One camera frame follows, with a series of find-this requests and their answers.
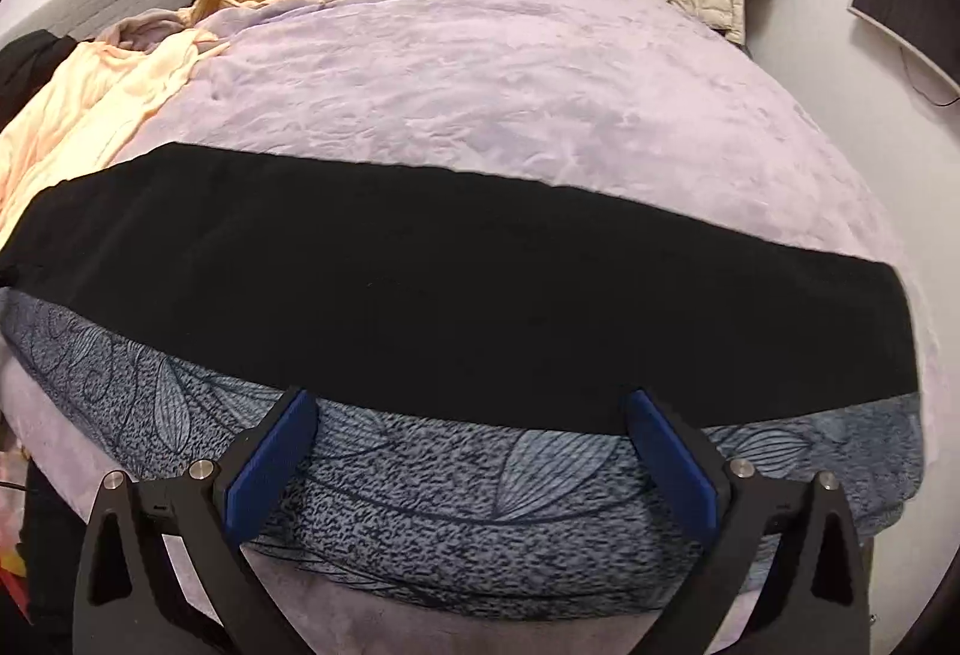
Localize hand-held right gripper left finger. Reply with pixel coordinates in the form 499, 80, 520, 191
71, 387, 319, 655

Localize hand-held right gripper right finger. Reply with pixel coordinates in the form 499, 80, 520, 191
622, 387, 875, 655

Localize black pants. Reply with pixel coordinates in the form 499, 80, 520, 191
0, 143, 922, 435

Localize blue leaf-patterned blanket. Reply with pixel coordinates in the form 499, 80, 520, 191
0, 286, 928, 612

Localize red and yellow bag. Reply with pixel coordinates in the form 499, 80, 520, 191
0, 445, 32, 626

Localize pale yellow cloth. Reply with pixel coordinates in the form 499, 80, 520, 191
0, 25, 230, 238

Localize lilac plush blanket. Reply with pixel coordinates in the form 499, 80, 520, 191
0, 0, 943, 655

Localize mauve grey cloth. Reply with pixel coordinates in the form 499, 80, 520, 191
96, 10, 197, 50

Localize black cloth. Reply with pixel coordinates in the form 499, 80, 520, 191
0, 29, 80, 133

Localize thin black cable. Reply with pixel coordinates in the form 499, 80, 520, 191
900, 44, 960, 108

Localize dark wall-mounted monitor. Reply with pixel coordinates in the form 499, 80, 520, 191
847, 0, 960, 101

